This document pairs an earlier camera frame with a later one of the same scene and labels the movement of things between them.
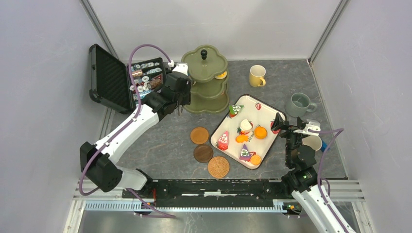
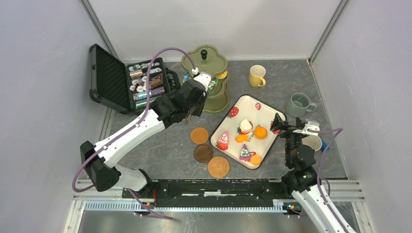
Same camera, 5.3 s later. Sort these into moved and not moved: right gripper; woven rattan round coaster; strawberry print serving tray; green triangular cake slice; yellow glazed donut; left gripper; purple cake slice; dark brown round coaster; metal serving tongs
Moved: metal serving tongs; left gripper; green triangular cake slice
Not moved: woven rattan round coaster; purple cake slice; right gripper; dark brown round coaster; yellow glazed donut; strawberry print serving tray
